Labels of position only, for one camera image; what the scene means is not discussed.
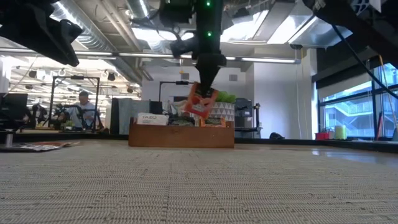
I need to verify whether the succulent in patterned pot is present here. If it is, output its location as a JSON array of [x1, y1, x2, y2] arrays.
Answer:
[[208, 90, 237, 123]]

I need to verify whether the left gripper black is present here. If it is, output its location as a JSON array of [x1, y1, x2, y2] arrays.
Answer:
[[0, 0, 80, 68]]

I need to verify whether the grey office partition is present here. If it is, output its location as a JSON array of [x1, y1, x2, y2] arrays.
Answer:
[[110, 98, 164, 135]]

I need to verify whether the black stand with bar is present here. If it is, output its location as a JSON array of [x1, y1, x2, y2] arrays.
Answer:
[[158, 80, 200, 103]]

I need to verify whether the black equipment cart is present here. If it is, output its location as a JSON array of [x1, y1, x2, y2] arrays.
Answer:
[[234, 98, 262, 138]]

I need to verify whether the white draped background object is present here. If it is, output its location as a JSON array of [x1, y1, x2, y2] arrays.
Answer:
[[169, 99, 187, 118]]

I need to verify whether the blackcurrant burst tea bag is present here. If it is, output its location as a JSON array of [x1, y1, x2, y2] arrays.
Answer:
[[169, 115, 197, 127], [0, 143, 65, 153]]

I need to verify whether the yellow-green cylinder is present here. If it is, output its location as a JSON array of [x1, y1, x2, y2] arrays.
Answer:
[[334, 125, 348, 141]]

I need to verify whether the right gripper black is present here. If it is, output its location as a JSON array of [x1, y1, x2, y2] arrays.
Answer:
[[192, 53, 227, 96]]

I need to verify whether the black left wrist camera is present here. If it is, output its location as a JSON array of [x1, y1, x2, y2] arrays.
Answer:
[[58, 19, 84, 43]]

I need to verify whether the black computer monitor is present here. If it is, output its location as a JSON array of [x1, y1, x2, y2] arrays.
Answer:
[[0, 92, 29, 121]]

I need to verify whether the black metal frame stand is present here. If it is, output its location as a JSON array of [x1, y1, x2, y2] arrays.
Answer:
[[48, 75, 101, 130]]

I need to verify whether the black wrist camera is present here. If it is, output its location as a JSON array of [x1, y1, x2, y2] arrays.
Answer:
[[169, 37, 200, 59], [58, 19, 84, 43]]

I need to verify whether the black aluminium table frame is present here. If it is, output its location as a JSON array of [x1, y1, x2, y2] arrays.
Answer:
[[0, 132, 398, 154]]

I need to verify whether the wooden tea box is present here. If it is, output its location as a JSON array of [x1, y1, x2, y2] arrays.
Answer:
[[128, 117, 235, 149]]

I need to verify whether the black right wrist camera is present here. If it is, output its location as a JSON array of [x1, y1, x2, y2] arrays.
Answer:
[[169, 37, 200, 59]]

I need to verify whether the background robot workstation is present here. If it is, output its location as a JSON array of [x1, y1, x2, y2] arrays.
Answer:
[[30, 104, 105, 131]]

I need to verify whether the grey woven placemat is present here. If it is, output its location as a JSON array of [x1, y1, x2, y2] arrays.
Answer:
[[0, 141, 398, 224]]

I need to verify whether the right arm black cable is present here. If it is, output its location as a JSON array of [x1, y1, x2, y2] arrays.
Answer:
[[331, 24, 398, 100]]

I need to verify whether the Tazo tea box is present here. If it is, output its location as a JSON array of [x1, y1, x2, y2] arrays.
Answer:
[[136, 112, 169, 126]]

